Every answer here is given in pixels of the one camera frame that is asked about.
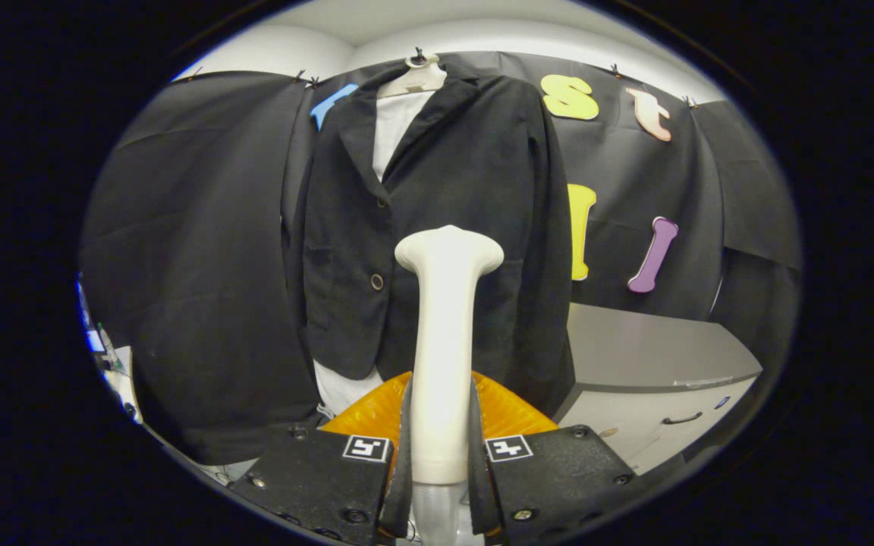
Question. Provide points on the white clothes hanger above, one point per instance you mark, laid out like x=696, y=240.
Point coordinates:
x=422, y=78

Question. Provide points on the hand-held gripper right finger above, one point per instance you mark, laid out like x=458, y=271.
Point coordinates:
x=551, y=478

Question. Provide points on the black suit jacket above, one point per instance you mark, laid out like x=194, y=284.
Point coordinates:
x=467, y=174

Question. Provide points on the grey cabinet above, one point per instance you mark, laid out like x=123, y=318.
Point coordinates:
x=634, y=349

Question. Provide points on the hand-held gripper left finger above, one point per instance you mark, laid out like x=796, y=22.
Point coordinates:
x=315, y=478

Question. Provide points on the white equipment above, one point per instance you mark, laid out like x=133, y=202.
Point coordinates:
x=124, y=379

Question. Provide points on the computer monitor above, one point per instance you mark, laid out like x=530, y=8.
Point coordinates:
x=90, y=326

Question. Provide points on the black backdrop cloth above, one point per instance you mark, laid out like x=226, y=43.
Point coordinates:
x=202, y=227

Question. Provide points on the white shirt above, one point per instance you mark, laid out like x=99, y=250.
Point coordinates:
x=395, y=129

